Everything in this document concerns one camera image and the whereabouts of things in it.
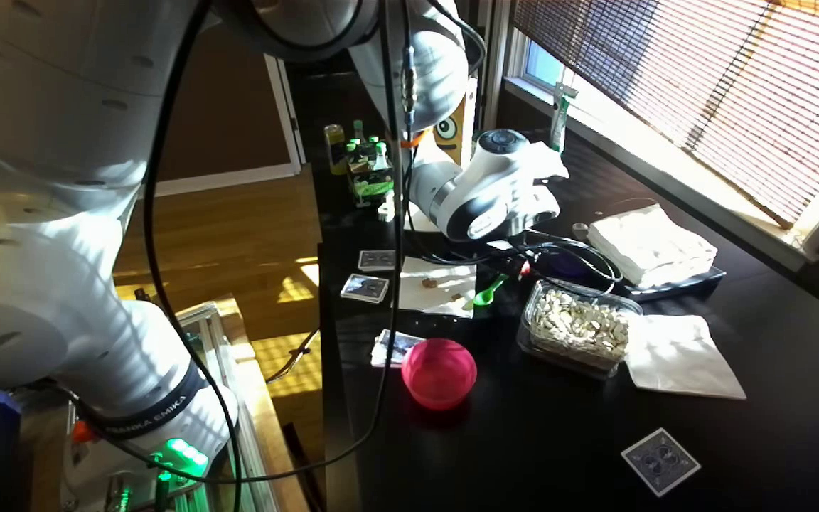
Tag blue backed playing card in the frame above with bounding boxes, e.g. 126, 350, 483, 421
339, 270, 393, 307

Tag green plastic spoon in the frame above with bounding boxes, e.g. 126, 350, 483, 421
467, 270, 508, 311

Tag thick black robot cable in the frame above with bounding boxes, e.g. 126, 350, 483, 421
139, 0, 248, 512

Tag grey backed playing card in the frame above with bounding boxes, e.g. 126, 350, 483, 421
356, 247, 402, 277
621, 424, 703, 501

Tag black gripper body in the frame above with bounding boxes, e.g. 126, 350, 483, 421
496, 225, 574, 280

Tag pink plastic bowl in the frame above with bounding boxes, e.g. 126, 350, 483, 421
399, 337, 480, 412

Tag clear container of snack mix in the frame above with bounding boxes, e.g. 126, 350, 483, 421
516, 280, 642, 383

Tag stack of white napkins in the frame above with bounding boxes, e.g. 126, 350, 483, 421
582, 202, 720, 292

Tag green margarita bottle carrier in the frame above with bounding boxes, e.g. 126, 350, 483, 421
343, 118, 399, 209

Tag green and white tube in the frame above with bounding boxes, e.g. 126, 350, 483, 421
548, 81, 582, 154

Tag thin black hanging cable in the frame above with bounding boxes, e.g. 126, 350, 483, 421
166, 0, 413, 492

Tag thin black floor cable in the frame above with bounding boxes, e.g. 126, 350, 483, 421
261, 324, 326, 387

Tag wooden window blind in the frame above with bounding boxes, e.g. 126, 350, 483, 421
508, 0, 819, 229

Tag beige chip piece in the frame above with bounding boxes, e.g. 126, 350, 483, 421
420, 273, 474, 307

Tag yellow green bottle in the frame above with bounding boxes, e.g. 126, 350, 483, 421
321, 122, 348, 181

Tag blue backed playing cards pile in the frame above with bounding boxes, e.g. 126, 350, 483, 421
366, 328, 429, 373

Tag plain white napkin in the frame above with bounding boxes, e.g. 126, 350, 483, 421
621, 313, 749, 404
395, 253, 480, 323

